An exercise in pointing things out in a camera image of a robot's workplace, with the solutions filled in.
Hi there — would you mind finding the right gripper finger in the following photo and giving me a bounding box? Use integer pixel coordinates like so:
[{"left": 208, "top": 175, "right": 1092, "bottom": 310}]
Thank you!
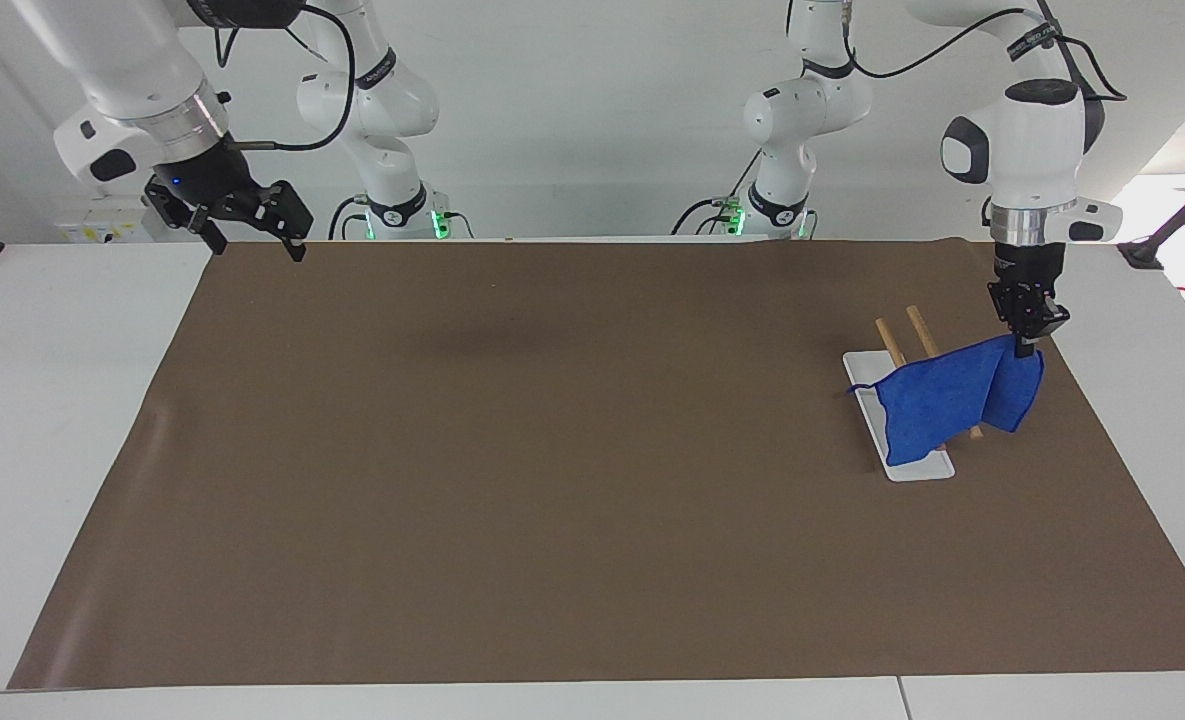
[
  {"left": 224, "top": 180, "right": 315, "bottom": 264},
  {"left": 143, "top": 177, "right": 230, "bottom": 257}
]

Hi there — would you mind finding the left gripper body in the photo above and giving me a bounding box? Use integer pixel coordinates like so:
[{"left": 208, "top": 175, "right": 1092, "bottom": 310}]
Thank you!
[{"left": 991, "top": 242, "right": 1066, "bottom": 307}]

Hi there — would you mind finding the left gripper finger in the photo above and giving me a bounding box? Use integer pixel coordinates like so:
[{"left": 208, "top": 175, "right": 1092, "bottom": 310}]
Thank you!
[
  {"left": 1028, "top": 296, "right": 1071, "bottom": 359},
  {"left": 987, "top": 283, "right": 1029, "bottom": 359}
]

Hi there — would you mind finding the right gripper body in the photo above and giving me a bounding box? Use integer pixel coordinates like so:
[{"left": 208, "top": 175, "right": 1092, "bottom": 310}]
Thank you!
[{"left": 151, "top": 139, "right": 259, "bottom": 218}]

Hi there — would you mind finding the blue towel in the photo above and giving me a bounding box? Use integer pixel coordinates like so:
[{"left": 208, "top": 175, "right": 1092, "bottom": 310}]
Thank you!
[{"left": 846, "top": 333, "right": 1046, "bottom": 468}]

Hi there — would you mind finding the white rack with wooden rods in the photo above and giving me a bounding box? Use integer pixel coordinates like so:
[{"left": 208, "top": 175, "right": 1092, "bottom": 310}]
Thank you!
[{"left": 841, "top": 304, "right": 986, "bottom": 484}]

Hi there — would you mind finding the black cable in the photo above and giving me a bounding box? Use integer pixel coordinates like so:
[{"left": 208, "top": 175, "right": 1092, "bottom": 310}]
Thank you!
[
  {"left": 327, "top": 194, "right": 367, "bottom": 242},
  {"left": 837, "top": 0, "right": 1130, "bottom": 104},
  {"left": 212, "top": 0, "right": 357, "bottom": 153},
  {"left": 669, "top": 148, "right": 763, "bottom": 238}
]

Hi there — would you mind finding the white wall socket box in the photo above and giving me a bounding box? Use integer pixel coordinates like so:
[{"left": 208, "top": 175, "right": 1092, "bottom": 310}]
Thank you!
[{"left": 55, "top": 197, "right": 151, "bottom": 245}]

